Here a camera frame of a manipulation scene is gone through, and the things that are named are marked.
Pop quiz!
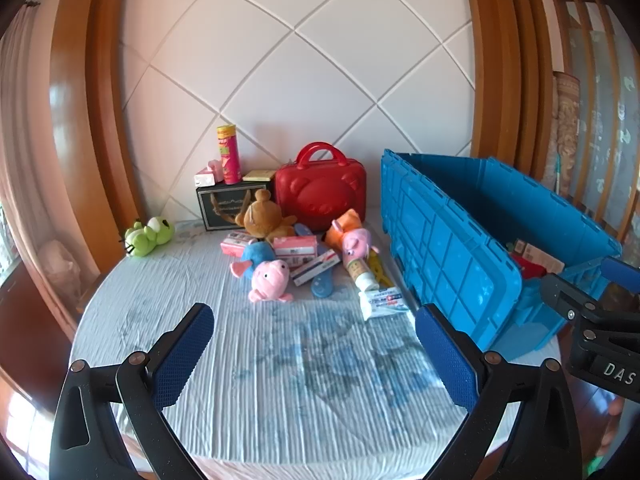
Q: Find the rolled patterned carpet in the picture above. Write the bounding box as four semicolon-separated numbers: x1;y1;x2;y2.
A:
541;72;580;198

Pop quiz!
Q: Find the red white ointment box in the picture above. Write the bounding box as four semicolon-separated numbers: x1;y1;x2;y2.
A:
291;249;341;286

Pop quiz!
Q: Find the person's hand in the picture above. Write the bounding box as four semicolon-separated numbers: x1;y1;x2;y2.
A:
596;396;625;457

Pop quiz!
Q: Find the red-dress pig plush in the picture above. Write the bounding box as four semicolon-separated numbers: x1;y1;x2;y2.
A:
510;252;548;280

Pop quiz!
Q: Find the green frog plush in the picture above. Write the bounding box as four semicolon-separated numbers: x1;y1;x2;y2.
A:
122;217;175;257

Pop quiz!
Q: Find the pink chips can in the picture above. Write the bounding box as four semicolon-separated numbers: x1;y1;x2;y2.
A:
217;125;242;185

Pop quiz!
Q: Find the orange-dress pig plush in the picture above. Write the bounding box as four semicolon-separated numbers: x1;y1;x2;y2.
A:
324;209;380;266

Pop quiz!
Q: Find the brown bear plush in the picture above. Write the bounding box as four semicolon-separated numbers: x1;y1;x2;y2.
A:
235;188;296;243

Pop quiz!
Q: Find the wooden glass partition screen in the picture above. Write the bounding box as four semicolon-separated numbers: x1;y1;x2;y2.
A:
552;0;639;240

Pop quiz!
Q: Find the yellow sticky note pad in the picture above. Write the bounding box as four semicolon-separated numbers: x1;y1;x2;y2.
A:
242;169;277;182

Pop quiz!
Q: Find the small pink tissue packet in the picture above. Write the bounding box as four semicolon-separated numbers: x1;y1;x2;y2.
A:
194;159;224;188

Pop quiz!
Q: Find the blue shoehorn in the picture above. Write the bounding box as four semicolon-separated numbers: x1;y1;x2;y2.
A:
292;222;338;300

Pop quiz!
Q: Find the pink tissue pack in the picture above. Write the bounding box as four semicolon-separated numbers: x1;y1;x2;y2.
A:
272;235;318;269

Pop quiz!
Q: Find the blue plastic storage crate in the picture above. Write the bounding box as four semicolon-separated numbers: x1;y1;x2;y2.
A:
381;150;622;360

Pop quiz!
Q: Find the red bear suitcase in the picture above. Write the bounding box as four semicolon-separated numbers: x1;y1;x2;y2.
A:
273;141;367;232

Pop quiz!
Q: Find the green mop handle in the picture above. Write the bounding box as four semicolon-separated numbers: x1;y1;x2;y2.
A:
552;153;562;195

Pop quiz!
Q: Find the blue-dress pig plush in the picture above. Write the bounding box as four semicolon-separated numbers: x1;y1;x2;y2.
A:
230;240;294;304

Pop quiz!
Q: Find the black gift box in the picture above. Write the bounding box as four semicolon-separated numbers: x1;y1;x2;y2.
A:
195;182;272;231

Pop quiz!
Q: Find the white barcode medicine box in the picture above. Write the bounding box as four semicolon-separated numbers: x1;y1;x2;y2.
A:
514;240;565;274

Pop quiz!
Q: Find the small pink white box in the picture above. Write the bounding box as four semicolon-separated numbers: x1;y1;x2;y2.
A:
220;231;258;258

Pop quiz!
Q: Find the wet wipes pack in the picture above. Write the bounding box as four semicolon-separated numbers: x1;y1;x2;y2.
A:
359;287;411;321

